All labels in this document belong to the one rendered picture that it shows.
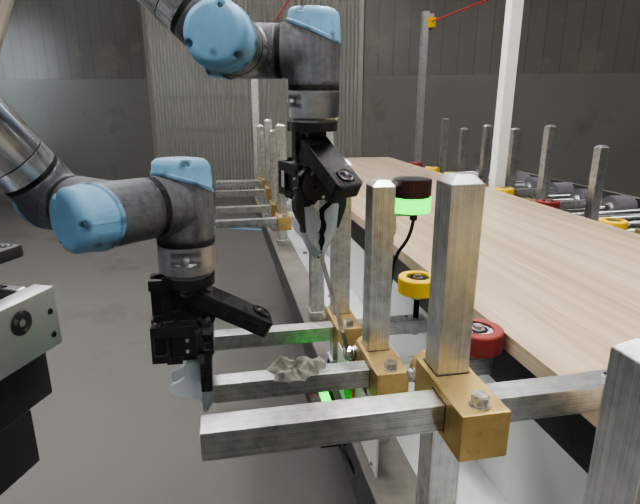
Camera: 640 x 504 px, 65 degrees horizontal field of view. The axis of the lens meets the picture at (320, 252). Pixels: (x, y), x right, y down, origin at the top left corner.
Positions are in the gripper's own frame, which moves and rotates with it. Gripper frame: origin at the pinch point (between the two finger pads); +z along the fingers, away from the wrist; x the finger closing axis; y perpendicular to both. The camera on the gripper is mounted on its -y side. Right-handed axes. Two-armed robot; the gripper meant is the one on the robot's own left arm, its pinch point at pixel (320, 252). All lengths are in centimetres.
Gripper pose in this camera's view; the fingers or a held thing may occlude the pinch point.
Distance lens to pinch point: 79.7
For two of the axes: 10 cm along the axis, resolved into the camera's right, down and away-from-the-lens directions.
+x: -8.5, 1.6, -5.0
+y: -5.3, -2.7, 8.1
